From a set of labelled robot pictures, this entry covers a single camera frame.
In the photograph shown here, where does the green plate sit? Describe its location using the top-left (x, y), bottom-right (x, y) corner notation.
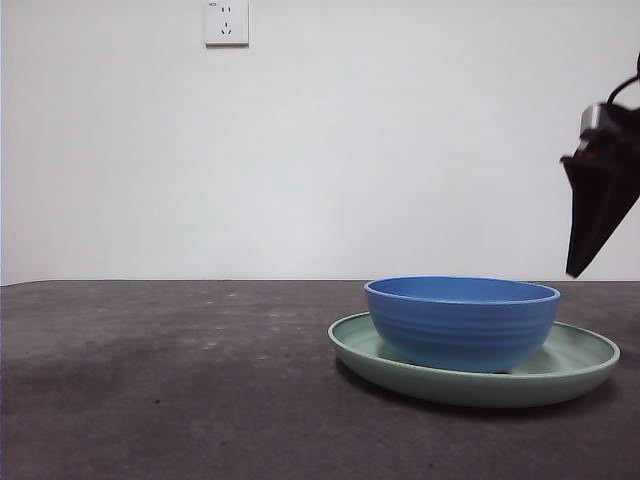
top-left (327, 310), bottom-right (622, 410)

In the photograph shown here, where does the blue bowl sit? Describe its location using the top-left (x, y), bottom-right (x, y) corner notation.
top-left (363, 275), bottom-right (562, 375)

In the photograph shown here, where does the white wall socket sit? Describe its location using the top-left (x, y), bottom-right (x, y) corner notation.
top-left (204, 0), bottom-right (251, 50)

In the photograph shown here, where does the black camera cable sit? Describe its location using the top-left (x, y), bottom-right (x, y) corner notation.
top-left (606, 74), bottom-right (640, 107)

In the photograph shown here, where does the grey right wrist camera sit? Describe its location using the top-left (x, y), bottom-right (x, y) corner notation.
top-left (579, 102), bottom-right (610, 134)

